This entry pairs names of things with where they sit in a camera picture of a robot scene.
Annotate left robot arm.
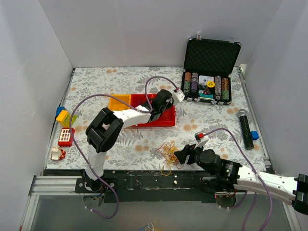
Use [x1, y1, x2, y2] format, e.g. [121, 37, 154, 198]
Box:
[82, 90, 175, 193]

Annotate lime green toy block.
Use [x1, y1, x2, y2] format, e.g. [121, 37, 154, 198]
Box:
[64, 114, 78, 128]

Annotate red white window block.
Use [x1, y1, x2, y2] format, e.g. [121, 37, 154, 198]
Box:
[58, 128, 73, 147]

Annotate red white small object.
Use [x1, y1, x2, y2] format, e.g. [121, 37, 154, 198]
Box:
[50, 148, 66, 161]

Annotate red plastic bin right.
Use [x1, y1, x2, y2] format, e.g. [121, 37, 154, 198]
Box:
[136, 93, 176, 128]

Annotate yellow toy block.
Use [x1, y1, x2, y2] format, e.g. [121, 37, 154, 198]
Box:
[56, 110, 70, 128]

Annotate red plastic bin middle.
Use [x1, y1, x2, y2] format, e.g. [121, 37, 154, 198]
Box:
[124, 94, 154, 127]

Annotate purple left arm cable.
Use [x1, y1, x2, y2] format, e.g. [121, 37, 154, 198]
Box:
[69, 76, 180, 219]

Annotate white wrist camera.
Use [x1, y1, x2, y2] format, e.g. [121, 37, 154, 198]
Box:
[195, 132, 209, 149]
[172, 89, 185, 105]

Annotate yellow round dealer button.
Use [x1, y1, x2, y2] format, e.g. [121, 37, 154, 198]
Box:
[206, 80, 215, 88]

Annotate yellow plastic bin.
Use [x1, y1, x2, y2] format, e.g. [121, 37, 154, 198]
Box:
[108, 94, 131, 111]

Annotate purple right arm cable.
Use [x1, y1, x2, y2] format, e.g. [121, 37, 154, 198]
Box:
[203, 128, 274, 231]

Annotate blue toy block left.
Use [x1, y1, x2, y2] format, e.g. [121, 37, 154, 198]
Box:
[56, 106, 66, 117]

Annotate black handheld microphone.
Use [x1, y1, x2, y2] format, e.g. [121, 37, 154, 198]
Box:
[237, 109, 254, 150]

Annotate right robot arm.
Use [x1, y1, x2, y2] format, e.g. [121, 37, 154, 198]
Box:
[174, 145, 308, 215]

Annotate teal rectangular tag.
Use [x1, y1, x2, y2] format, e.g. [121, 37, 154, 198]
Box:
[199, 94, 213, 99]

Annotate blue toy block right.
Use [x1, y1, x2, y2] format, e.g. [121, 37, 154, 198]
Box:
[251, 131, 259, 141]

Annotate poker chip stack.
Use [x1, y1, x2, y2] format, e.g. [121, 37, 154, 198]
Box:
[214, 76, 222, 100]
[190, 72, 198, 94]
[221, 78, 229, 101]
[183, 72, 192, 96]

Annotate aluminium frame rail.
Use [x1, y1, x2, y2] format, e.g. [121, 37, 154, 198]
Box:
[19, 176, 78, 231]

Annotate cable bundle bottom edge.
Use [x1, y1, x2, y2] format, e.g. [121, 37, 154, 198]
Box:
[137, 220, 162, 231]

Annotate blue toy block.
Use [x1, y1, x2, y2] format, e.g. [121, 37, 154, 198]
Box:
[251, 131, 259, 141]
[56, 106, 66, 117]

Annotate red plastic bin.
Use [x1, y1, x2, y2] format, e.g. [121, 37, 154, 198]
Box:
[136, 93, 176, 128]
[124, 94, 154, 127]

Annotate playing card deck box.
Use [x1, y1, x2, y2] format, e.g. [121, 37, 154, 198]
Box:
[198, 75, 214, 87]

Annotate black poker chip case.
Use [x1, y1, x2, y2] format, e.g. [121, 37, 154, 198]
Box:
[181, 38, 242, 105]

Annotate yellow thin cable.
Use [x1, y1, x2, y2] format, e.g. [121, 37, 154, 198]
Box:
[160, 141, 180, 176]

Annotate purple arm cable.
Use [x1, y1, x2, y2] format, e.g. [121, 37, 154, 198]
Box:
[203, 128, 274, 231]
[69, 76, 180, 219]

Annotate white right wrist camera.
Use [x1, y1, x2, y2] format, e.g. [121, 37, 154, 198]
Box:
[195, 132, 209, 149]

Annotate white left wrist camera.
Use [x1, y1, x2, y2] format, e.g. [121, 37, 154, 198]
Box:
[172, 89, 185, 105]

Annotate floral patterned table mat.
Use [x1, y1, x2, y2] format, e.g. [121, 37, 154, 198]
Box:
[46, 67, 265, 176]

